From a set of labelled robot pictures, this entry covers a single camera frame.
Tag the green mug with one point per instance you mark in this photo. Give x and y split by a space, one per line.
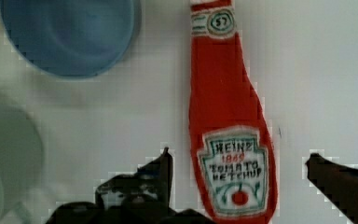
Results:
21 157

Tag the red felt ketchup bottle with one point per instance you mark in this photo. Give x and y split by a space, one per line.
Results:
231 149

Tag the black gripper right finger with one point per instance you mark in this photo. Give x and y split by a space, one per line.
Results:
337 182

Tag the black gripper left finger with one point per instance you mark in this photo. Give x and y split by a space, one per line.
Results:
150 183

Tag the blue bowl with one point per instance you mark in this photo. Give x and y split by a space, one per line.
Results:
72 38

